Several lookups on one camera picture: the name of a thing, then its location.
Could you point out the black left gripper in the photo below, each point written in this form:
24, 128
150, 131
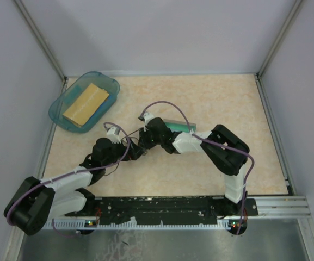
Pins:
123, 147

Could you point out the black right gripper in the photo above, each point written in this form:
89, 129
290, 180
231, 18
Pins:
142, 141

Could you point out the black aviator sunglasses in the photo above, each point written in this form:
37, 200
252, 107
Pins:
130, 138

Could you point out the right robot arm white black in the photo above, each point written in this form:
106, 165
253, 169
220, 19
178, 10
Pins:
225, 150

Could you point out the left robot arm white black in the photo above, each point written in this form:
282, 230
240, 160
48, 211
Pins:
20, 213

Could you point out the grey glasses case green lining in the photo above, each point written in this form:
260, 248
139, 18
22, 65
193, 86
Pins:
179, 126

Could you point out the teal plastic bin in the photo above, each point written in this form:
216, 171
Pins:
66, 99

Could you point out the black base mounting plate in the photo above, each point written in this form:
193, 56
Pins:
181, 210

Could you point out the shiny metal front panel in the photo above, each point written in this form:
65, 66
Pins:
263, 240

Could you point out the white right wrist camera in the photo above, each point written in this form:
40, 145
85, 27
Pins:
146, 118

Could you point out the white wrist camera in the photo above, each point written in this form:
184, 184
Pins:
113, 135
146, 118

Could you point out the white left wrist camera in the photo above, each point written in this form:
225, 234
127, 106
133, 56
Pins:
113, 135

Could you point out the aluminium frame post right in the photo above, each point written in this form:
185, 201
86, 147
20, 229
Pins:
286, 26

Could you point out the aluminium frame post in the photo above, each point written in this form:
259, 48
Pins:
40, 38
286, 26

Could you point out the aluminium frame post left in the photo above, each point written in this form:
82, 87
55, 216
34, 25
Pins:
40, 38

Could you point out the aluminium front rail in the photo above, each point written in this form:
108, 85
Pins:
264, 205

